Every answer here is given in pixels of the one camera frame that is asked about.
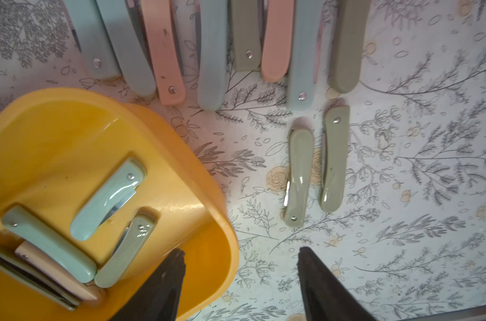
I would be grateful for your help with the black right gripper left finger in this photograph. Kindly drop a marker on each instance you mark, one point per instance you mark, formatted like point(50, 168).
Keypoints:
point(158, 298)

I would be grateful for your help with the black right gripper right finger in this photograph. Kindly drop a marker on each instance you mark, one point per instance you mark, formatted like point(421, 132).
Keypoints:
point(324, 297)

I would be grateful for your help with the sage green folding knife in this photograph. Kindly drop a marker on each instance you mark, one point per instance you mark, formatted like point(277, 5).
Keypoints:
point(130, 244)
point(301, 150)
point(348, 42)

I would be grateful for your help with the grey green folding knife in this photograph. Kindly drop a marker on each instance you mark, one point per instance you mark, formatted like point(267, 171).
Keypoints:
point(26, 274)
point(336, 128)

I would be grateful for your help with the mint green folding knife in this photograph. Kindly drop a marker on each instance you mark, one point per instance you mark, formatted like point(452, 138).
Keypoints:
point(113, 194)
point(24, 224)

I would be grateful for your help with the pink folding fruit knife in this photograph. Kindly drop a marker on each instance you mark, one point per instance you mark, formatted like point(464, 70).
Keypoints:
point(89, 293)
point(158, 21)
point(277, 40)

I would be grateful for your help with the yellow plastic storage box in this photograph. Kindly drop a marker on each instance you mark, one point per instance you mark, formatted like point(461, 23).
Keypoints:
point(58, 146)

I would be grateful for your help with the light blue folding knife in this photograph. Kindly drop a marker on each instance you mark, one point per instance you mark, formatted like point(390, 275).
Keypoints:
point(301, 84)
point(212, 23)

